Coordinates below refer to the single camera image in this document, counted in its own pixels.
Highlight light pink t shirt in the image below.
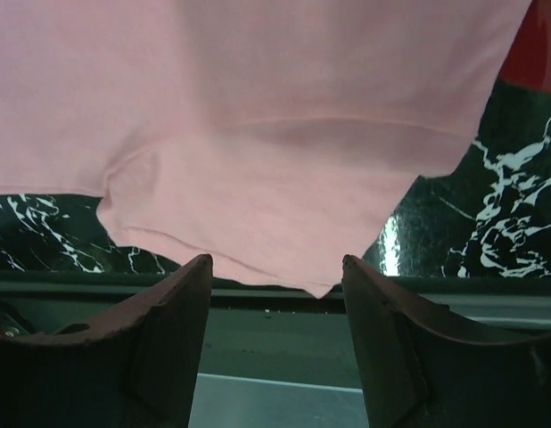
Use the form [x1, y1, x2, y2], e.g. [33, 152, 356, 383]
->
[0, 1, 530, 298]

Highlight red plastic folding board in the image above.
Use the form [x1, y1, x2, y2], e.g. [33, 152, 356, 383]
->
[498, 0, 551, 94]

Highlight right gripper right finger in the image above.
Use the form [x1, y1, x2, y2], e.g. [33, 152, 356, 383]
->
[341, 255, 551, 427]

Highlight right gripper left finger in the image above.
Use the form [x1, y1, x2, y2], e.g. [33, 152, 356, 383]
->
[0, 254, 213, 427]

